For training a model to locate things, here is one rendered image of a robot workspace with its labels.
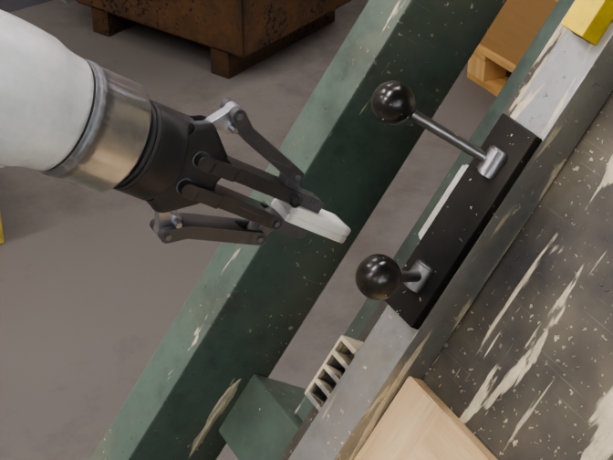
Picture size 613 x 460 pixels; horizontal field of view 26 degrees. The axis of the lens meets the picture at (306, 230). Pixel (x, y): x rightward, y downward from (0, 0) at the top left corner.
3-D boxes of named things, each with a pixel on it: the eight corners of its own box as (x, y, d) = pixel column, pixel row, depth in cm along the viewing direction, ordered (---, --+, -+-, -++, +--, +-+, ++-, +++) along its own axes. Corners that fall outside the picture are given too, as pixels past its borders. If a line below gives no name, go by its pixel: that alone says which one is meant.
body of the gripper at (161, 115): (130, 73, 104) (220, 114, 110) (78, 164, 105) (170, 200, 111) (168, 112, 98) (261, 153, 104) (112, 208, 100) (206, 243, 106)
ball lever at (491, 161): (488, 182, 118) (360, 106, 116) (512, 146, 117) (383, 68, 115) (496, 193, 115) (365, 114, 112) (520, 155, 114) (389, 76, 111)
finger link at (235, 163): (173, 149, 107) (181, 133, 107) (276, 188, 114) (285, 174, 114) (193, 170, 104) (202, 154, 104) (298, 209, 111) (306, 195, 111)
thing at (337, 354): (325, 399, 130) (303, 392, 128) (363, 341, 128) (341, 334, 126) (345, 423, 127) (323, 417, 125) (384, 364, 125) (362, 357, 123)
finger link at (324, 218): (274, 197, 114) (277, 190, 114) (331, 221, 118) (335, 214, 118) (289, 214, 111) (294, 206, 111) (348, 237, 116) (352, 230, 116)
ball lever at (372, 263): (396, 281, 120) (339, 283, 108) (419, 246, 120) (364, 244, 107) (429, 306, 119) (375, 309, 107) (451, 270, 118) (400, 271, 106)
